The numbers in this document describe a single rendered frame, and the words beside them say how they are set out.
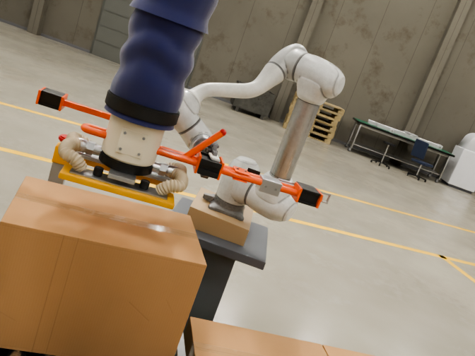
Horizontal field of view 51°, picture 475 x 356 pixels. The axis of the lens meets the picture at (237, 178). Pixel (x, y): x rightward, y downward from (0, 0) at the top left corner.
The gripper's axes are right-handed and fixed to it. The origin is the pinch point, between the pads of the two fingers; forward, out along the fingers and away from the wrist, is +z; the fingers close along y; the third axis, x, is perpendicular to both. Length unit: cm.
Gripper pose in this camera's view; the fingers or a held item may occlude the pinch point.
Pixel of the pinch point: (211, 165)
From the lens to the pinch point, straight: 162.4
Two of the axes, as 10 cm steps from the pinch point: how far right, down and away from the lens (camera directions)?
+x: -9.3, -2.7, -2.6
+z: 1.8, 3.1, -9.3
